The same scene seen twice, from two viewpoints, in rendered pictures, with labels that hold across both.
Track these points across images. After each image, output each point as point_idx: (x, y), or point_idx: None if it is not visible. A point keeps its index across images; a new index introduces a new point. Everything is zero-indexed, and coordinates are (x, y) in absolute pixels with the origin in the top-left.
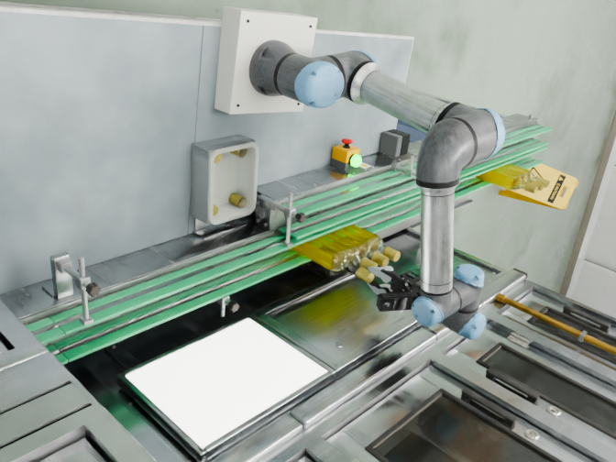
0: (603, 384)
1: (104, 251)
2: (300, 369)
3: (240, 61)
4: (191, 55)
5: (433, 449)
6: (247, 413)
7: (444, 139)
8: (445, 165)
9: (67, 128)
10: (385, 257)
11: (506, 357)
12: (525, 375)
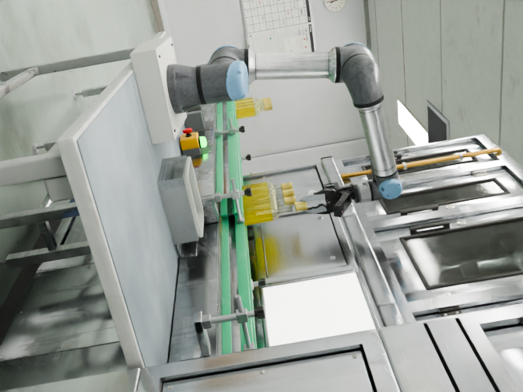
0: (442, 180)
1: (169, 309)
2: (343, 284)
3: (166, 92)
4: (135, 105)
5: (446, 263)
6: (367, 323)
7: (369, 69)
8: (378, 85)
9: (132, 211)
10: (293, 189)
11: (391, 201)
12: (412, 202)
